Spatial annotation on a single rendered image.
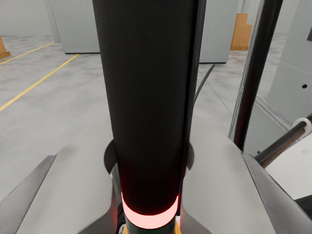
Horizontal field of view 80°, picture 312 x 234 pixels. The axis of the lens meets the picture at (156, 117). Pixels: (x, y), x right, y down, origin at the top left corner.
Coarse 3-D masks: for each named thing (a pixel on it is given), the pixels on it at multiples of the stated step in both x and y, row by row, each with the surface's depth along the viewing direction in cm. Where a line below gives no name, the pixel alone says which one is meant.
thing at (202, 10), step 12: (204, 0) 6; (204, 12) 6; (192, 24) 7; (192, 36) 7; (192, 48) 7; (192, 60) 7; (192, 72) 7; (192, 84) 7; (192, 96) 7; (192, 108) 8; (180, 168) 10; (180, 180) 10; (180, 192) 10; (180, 204) 11
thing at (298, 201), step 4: (308, 196) 23; (296, 200) 24; (300, 200) 23; (304, 200) 23; (308, 200) 22; (300, 204) 22; (304, 204) 22; (308, 204) 21; (304, 208) 21; (308, 208) 21; (308, 212) 20
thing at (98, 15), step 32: (96, 0) 5; (128, 0) 5; (160, 0) 5; (192, 0) 6; (128, 32) 5; (160, 32) 5; (128, 64) 6; (160, 64) 6; (128, 96) 6; (160, 96) 6; (128, 128) 7; (160, 128) 7; (128, 160) 8; (160, 160) 8; (128, 192) 9; (160, 192) 9
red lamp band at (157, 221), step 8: (176, 200) 10; (128, 208) 10; (176, 208) 11; (128, 216) 11; (136, 216) 10; (144, 216) 10; (152, 216) 10; (160, 216) 10; (168, 216) 10; (136, 224) 10; (144, 224) 10; (152, 224) 10; (160, 224) 10
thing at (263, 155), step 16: (272, 0) 10; (272, 16) 11; (272, 32) 11; (256, 48) 12; (256, 64) 12; (256, 80) 13; (240, 112) 15; (240, 128) 15; (304, 128) 30; (240, 144) 16; (272, 144) 25; (256, 160) 22
